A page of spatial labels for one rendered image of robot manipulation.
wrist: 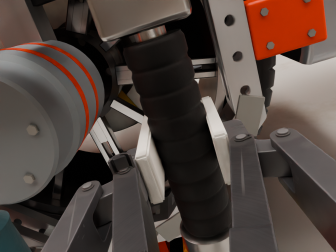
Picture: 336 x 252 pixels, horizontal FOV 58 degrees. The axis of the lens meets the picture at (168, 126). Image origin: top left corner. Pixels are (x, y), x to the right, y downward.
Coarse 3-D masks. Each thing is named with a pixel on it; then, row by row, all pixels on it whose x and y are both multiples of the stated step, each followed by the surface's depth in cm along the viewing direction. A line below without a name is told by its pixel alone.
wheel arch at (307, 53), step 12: (192, 12) 80; (168, 24) 81; (180, 24) 81; (192, 24) 81; (192, 36) 82; (192, 48) 83; (300, 48) 55; (312, 48) 52; (300, 60) 55; (312, 60) 53
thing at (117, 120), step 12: (60, 0) 59; (48, 12) 60; (60, 12) 60; (60, 24) 61; (132, 36) 62; (120, 48) 59; (108, 72) 60; (132, 84) 65; (132, 96) 66; (108, 120) 68; (120, 120) 68; (132, 120) 68
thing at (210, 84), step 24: (72, 0) 45; (192, 0) 54; (72, 24) 46; (0, 48) 47; (96, 48) 47; (120, 72) 49; (216, 72) 48; (216, 96) 48; (96, 120) 52; (96, 144) 53; (72, 168) 68; (96, 168) 70; (48, 192) 59; (72, 192) 60
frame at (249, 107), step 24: (216, 0) 35; (240, 0) 35; (216, 24) 36; (240, 24) 36; (216, 48) 41; (240, 48) 37; (240, 72) 38; (240, 96) 39; (24, 216) 51; (48, 216) 53; (168, 216) 46; (24, 240) 48; (168, 240) 48
